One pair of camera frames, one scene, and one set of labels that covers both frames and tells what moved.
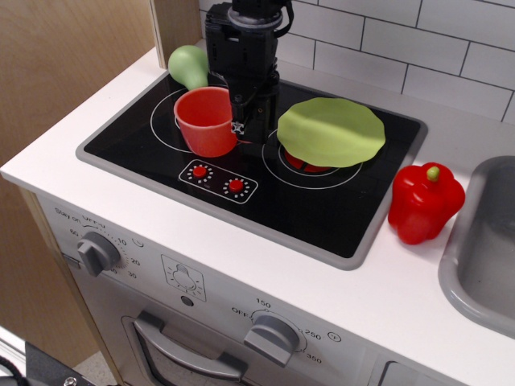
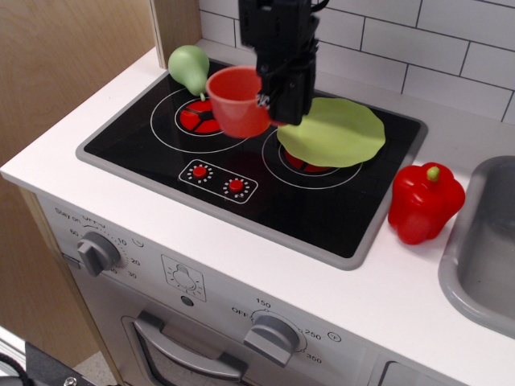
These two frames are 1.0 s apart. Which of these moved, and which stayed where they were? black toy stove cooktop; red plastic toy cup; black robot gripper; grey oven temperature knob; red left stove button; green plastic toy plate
Moved: red plastic toy cup; black robot gripper
Stayed: black toy stove cooktop; red left stove button; grey oven temperature knob; green plastic toy plate
